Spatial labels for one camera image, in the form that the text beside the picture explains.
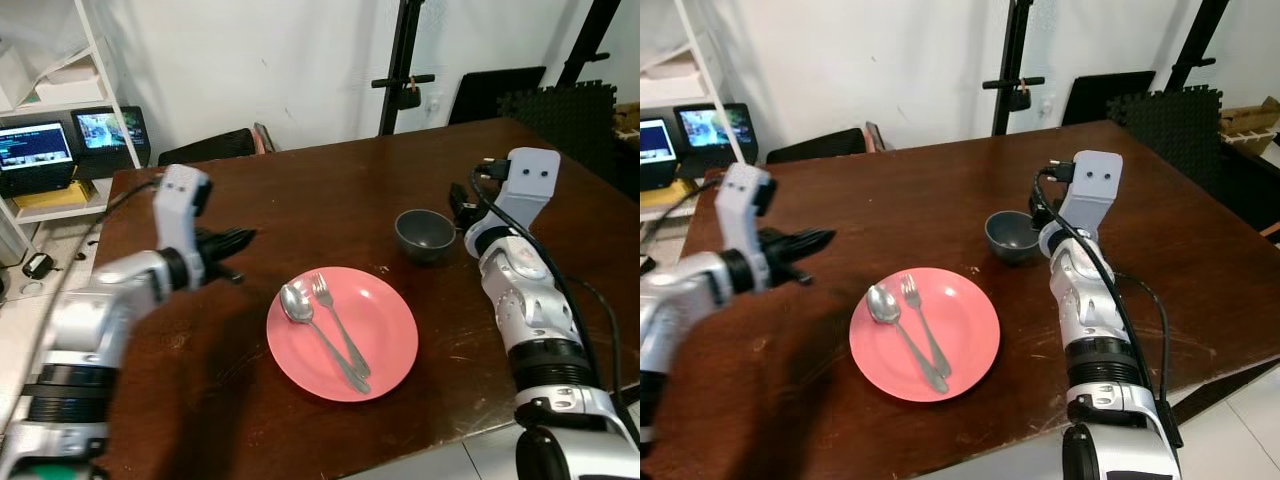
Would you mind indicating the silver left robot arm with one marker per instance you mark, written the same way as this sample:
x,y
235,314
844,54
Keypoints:
x,y
85,325
680,310

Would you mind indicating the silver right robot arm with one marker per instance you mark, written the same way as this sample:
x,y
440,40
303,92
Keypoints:
x,y
535,310
1095,320

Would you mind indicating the small dark grey bowl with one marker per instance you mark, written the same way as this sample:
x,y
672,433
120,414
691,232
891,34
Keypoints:
x,y
425,236
1010,238

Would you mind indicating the silver metal spoon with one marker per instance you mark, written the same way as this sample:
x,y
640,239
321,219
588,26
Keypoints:
x,y
882,305
296,304

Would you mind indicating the silver metal fork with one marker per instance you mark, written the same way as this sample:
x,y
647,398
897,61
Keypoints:
x,y
322,291
911,292

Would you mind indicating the black flat panel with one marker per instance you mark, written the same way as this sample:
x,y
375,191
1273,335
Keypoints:
x,y
490,95
1100,98

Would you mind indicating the black foam puzzle mat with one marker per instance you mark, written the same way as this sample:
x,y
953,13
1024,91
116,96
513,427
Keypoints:
x,y
565,120
1175,125

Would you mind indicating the yellow box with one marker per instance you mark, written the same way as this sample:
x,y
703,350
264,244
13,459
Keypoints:
x,y
55,195
662,194

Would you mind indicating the black laptop colourful screen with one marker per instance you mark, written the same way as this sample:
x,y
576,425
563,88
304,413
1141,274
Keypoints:
x,y
108,132
712,128

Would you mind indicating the pink round plate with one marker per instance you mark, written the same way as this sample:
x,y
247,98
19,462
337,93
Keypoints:
x,y
970,340
385,340

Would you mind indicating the black stand pole with clamp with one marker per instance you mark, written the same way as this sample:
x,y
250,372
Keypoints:
x,y
1015,50
404,50

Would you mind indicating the black laptop blue screen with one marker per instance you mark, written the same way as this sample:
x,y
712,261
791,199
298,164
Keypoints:
x,y
35,148
655,142

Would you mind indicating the black power adapter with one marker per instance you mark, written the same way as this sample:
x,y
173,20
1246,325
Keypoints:
x,y
38,266

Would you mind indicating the wooden crate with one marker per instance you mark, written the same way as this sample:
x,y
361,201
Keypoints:
x,y
628,120
1250,125

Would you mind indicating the white metal shelf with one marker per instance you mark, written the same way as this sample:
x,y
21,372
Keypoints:
x,y
98,60
712,65

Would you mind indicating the white cardboard box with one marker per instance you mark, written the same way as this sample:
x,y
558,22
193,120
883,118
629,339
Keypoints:
x,y
672,78
68,82

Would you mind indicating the black slanted stand pole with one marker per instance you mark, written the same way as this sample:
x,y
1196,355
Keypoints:
x,y
1195,45
590,40

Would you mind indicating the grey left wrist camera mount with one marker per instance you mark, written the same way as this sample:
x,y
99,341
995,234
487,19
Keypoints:
x,y
742,210
178,215

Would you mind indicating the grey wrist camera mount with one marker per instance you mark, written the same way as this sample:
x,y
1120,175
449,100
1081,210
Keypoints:
x,y
1093,190
528,185
178,215
742,210

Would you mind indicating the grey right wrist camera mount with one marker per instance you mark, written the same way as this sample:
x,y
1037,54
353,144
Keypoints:
x,y
1093,190
528,185

